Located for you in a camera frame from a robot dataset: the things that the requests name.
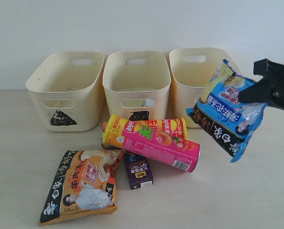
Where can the pink chips can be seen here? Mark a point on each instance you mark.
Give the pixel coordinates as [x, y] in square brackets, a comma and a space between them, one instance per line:
[135, 137]

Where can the cream bin circle mark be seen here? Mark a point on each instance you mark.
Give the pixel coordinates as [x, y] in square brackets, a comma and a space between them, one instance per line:
[191, 71]

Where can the cream bin square mark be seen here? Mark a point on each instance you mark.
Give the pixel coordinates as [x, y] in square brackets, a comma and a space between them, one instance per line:
[131, 76]

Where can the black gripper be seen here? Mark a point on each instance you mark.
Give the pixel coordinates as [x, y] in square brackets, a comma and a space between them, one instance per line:
[261, 92]

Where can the white milk carton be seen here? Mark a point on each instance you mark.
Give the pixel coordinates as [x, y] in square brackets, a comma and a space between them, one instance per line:
[146, 103]

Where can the cream bin triangle mark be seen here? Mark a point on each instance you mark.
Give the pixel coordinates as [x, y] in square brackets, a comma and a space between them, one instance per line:
[67, 91]

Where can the orange noodle bag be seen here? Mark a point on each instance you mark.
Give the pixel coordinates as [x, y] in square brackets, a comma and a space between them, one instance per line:
[84, 184]

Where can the purple juice carton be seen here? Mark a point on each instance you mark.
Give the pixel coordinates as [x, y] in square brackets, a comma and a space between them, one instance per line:
[138, 171]

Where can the blue noodle bag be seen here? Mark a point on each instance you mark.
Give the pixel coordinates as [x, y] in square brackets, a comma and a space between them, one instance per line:
[219, 112]

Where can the yellow chips can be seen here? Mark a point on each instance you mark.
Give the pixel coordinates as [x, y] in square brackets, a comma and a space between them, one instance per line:
[175, 127]

